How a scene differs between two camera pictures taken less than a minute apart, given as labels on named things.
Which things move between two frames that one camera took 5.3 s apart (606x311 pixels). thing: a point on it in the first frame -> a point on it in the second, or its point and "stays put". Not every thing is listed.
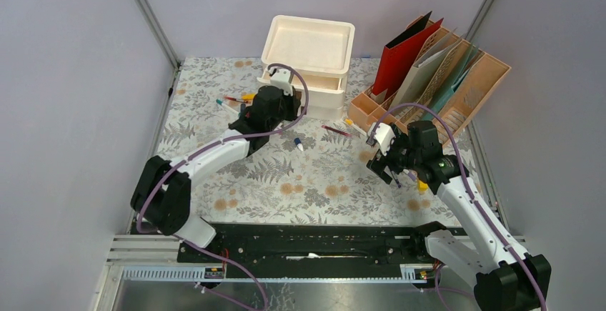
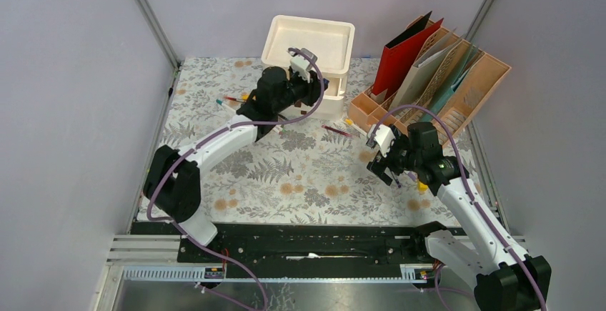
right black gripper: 401,139 stays put
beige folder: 411,89 stays put
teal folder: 452,82 stays put
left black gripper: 294,103 -> 312,89
